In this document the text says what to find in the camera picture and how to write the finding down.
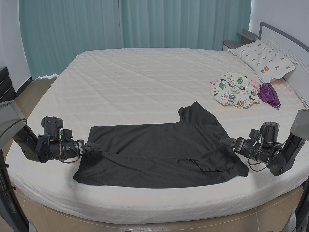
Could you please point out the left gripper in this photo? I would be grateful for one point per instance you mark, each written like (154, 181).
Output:
(70, 150)

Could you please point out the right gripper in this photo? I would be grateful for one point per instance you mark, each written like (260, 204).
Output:
(249, 150)

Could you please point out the black T-shirt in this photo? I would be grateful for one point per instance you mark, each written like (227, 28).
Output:
(157, 148)

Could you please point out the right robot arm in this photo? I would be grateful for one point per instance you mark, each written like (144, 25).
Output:
(284, 158)

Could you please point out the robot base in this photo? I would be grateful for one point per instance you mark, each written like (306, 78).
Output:
(292, 222)

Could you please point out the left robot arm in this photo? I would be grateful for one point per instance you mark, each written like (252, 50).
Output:
(26, 141)

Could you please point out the bed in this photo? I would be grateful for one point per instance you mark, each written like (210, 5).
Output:
(144, 69)

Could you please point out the white printed pyjama top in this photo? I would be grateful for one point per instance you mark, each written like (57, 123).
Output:
(229, 93)

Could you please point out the purple garment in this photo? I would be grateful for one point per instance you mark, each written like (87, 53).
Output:
(268, 94)

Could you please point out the pink garment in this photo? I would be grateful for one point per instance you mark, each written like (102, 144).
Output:
(255, 84)

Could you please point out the white printed pillow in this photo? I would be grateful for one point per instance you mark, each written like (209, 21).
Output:
(263, 58)

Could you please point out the grey bedside table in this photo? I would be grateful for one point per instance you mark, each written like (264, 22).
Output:
(231, 43)

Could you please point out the dark grey chest of drawers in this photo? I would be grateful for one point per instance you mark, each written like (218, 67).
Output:
(6, 86)

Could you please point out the blue-green curtain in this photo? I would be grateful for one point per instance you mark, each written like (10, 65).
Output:
(181, 16)
(72, 20)

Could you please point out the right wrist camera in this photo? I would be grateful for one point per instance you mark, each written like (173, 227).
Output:
(254, 134)

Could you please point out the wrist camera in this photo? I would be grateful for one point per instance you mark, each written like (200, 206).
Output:
(254, 134)
(67, 134)

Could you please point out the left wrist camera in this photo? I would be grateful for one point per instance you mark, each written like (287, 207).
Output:
(67, 134)

